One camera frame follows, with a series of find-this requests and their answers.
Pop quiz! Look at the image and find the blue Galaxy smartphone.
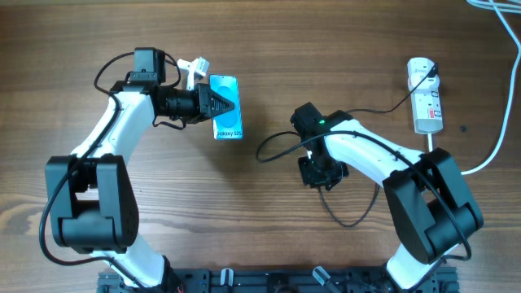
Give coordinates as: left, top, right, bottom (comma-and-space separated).
208, 74, 243, 140

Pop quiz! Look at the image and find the black charger cable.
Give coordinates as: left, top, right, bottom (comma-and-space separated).
317, 63, 440, 228

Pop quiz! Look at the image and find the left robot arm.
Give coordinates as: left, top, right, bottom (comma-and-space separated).
38, 47, 236, 292

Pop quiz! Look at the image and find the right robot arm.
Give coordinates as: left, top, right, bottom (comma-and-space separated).
290, 103, 484, 292

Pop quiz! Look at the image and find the white power strip socket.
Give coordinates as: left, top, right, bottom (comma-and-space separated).
409, 89, 443, 134

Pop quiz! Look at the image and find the white charger plug adapter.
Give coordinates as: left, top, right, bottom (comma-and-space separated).
407, 57, 440, 93

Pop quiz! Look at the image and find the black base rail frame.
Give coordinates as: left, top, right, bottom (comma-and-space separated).
96, 267, 460, 293

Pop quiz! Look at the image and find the white power strip cord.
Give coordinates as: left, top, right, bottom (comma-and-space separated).
426, 0, 521, 177

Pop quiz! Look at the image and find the white cables top right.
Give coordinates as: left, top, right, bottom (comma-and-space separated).
466, 0, 521, 15

